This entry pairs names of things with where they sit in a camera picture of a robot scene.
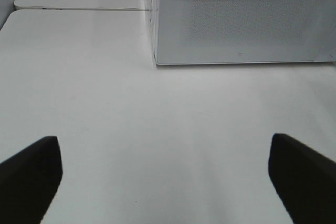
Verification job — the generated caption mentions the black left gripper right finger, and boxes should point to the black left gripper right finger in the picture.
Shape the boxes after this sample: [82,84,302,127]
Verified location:
[268,133,335,223]

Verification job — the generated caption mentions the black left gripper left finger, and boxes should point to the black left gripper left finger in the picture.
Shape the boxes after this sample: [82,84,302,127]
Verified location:
[1,136,63,223]

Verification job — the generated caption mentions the white microwave oven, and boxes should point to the white microwave oven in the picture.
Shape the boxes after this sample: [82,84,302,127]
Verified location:
[143,0,336,66]

